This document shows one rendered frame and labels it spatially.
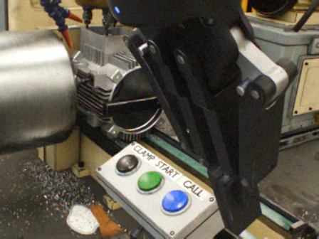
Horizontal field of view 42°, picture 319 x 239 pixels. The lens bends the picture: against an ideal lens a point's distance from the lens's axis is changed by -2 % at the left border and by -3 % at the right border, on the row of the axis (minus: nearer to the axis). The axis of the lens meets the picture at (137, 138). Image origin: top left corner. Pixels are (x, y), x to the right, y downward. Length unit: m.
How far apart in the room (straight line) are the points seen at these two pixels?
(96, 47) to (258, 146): 0.77
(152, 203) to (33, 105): 0.37
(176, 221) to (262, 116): 0.26
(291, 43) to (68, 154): 0.66
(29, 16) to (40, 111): 0.38
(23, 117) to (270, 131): 0.60
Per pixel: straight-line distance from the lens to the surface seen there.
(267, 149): 0.26
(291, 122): 1.33
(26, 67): 0.79
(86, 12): 1.03
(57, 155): 1.05
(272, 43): 1.21
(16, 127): 0.80
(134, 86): 1.08
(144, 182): 0.51
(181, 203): 0.47
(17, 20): 1.11
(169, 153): 0.93
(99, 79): 0.91
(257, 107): 0.22
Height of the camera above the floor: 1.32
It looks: 24 degrees down
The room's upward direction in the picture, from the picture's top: 4 degrees clockwise
